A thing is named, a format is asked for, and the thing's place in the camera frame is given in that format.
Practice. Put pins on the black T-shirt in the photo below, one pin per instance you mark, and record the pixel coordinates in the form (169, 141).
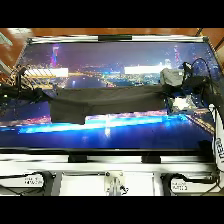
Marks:
(100, 101)

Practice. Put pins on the dark printed folded T-shirt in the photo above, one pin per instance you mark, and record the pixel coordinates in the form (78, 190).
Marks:
(170, 78)

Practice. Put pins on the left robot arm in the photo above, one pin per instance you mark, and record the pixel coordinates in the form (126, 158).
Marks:
(20, 93)

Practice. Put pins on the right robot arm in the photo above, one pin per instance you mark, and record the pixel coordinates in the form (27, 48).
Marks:
(218, 133)

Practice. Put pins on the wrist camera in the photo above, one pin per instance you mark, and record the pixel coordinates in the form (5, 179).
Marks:
(187, 68)
(22, 72)

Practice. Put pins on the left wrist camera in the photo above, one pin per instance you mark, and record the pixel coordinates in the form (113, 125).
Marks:
(22, 72)

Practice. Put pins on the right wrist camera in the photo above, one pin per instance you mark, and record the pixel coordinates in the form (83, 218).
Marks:
(187, 68)

